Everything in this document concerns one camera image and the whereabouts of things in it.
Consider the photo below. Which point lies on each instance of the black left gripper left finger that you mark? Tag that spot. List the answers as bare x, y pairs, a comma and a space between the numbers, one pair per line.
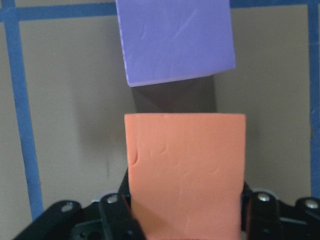
109, 218

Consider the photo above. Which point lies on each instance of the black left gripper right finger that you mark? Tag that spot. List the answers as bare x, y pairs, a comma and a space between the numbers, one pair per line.
265, 217

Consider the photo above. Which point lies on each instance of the orange foam block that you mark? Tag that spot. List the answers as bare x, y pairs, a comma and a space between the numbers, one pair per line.
186, 174

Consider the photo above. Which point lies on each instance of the purple foam block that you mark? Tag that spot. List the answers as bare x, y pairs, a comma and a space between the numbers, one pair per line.
172, 40

